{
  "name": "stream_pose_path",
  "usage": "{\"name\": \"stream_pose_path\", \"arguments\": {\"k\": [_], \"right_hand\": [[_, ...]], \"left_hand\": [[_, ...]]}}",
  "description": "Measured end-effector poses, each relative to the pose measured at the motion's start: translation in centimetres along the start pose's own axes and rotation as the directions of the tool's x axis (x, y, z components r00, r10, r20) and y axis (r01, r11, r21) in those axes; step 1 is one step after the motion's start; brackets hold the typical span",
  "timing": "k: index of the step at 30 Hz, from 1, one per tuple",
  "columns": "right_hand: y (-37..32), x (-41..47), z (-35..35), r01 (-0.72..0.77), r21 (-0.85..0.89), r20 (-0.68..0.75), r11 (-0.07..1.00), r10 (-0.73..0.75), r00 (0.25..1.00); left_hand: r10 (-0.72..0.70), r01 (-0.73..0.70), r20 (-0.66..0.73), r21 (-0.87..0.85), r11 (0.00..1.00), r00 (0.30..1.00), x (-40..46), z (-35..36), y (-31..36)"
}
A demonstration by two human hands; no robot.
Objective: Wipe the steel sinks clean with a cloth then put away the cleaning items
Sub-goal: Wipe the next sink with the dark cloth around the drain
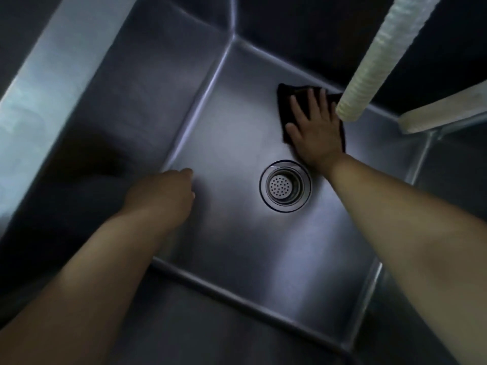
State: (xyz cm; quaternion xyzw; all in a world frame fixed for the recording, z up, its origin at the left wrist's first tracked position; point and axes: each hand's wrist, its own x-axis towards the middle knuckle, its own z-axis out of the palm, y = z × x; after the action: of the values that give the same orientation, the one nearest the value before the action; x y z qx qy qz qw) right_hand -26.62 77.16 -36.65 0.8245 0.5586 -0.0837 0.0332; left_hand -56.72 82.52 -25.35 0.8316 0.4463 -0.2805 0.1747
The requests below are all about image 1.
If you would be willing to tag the person's left hand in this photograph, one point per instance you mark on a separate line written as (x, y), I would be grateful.
(161, 193)

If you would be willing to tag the person's right hand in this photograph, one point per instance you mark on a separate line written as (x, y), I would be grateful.
(317, 136)

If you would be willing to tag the person's right thumb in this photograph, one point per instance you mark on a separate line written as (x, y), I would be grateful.
(293, 130)

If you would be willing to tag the person's right little finger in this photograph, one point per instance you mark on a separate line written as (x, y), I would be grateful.
(334, 110)

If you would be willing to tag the person's left fingers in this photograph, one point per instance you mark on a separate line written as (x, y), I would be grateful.
(186, 184)

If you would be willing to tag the person's right middle finger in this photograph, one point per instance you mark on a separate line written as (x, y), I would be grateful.
(312, 102)

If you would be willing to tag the black cleaning cloth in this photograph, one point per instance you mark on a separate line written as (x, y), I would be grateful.
(284, 110)

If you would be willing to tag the person's right forearm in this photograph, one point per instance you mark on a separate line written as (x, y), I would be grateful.
(414, 239)

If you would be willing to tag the person's left forearm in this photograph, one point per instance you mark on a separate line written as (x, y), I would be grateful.
(83, 288)

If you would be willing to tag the round metal sink strainer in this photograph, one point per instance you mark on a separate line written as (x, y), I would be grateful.
(285, 186)

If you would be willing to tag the stainless steel sink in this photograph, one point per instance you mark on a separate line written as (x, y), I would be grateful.
(213, 121)

